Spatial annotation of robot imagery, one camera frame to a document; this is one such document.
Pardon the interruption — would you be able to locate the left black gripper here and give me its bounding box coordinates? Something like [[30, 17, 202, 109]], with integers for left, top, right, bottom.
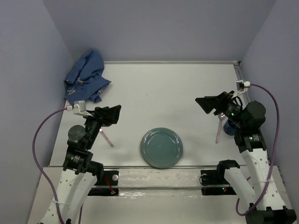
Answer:
[[81, 104, 121, 149]]

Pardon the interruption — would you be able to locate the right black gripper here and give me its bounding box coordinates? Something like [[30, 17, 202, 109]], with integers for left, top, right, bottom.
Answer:
[[195, 91, 246, 129]]

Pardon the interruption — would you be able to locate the spoon with pink handle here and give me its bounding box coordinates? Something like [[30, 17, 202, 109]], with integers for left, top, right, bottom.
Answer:
[[215, 113, 226, 144]]

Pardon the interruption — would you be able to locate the fork with pink handle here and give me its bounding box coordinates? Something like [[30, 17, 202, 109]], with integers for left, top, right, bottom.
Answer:
[[100, 129, 114, 147]]

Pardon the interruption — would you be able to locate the dark blue mug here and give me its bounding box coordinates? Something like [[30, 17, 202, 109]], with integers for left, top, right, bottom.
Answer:
[[223, 119, 238, 136]]

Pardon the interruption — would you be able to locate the blue cloth placemat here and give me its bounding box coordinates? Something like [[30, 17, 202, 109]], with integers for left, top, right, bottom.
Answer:
[[64, 49, 111, 105]]

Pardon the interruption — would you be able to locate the teal ceramic plate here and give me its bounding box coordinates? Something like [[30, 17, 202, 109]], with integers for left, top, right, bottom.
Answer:
[[140, 127, 183, 169]]

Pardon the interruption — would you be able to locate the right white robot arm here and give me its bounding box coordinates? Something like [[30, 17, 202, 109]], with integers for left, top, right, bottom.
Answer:
[[195, 91, 297, 224]]

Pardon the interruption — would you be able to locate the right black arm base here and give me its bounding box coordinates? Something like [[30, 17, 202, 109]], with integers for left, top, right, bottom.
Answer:
[[199, 169, 236, 196]]

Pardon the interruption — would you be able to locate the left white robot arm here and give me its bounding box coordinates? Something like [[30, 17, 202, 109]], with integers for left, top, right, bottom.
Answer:
[[39, 101, 121, 224]]

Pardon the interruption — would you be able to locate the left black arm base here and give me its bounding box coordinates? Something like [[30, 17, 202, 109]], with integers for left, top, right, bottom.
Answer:
[[88, 170, 119, 196]]

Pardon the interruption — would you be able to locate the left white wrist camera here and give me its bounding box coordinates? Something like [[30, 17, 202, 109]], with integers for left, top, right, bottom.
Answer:
[[66, 100, 92, 117]]

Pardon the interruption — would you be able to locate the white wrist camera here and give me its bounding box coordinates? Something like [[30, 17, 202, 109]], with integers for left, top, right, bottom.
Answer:
[[232, 80, 250, 98], [66, 100, 92, 117]]

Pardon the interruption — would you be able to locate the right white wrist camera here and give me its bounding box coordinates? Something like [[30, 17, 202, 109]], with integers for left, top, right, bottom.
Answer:
[[232, 80, 250, 98]]

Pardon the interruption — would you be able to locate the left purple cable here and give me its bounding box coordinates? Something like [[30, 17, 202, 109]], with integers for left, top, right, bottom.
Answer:
[[32, 107, 82, 224]]

